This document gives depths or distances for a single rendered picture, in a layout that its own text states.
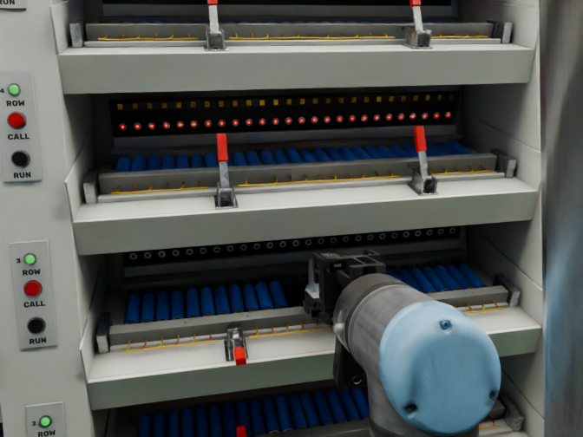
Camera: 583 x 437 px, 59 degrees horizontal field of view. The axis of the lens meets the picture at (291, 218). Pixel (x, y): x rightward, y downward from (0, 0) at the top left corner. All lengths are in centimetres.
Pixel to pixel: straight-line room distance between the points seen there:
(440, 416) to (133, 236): 40
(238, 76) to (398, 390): 42
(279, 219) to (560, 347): 50
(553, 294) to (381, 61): 56
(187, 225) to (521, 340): 49
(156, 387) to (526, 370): 53
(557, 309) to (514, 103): 67
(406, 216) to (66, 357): 45
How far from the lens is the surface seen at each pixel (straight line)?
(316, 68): 68
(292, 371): 69
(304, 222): 66
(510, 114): 84
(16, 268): 67
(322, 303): 62
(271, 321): 71
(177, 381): 68
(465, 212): 74
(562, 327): 18
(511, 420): 90
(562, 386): 21
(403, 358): 40
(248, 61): 66
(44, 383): 69
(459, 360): 42
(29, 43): 68
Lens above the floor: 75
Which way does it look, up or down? 4 degrees down
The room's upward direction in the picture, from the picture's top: 3 degrees counter-clockwise
